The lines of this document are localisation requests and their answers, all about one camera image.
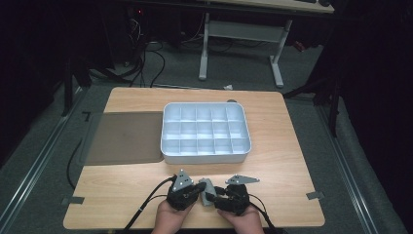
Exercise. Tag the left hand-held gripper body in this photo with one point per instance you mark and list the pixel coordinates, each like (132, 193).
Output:
(181, 195)

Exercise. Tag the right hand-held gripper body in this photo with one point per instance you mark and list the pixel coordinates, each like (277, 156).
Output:
(235, 200)

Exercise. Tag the small white object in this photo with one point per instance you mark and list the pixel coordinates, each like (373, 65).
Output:
(207, 187)

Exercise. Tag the person's right hand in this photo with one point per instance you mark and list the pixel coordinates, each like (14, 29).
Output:
(245, 224)

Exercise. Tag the person's left hand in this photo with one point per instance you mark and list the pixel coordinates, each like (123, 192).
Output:
(168, 219)

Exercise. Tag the white divided storage box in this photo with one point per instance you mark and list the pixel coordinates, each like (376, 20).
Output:
(205, 156)

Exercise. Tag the grey tape piece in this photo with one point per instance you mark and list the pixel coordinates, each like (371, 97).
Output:
(73, 200)
(315, 195)

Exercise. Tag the white crumpled paper scrap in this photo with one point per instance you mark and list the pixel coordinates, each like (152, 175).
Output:
(228, 87)

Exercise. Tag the black metal stand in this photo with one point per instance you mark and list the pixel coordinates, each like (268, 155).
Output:
(332, 107)
(68, 87)

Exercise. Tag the white-framed wooden desk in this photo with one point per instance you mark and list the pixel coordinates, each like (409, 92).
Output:
(246, 31)

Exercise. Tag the black computer mouse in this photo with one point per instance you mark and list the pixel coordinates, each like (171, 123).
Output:
(324, 2)

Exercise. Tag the metal floor rail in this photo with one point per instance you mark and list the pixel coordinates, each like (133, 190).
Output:
(39, 159)
(347, 169)

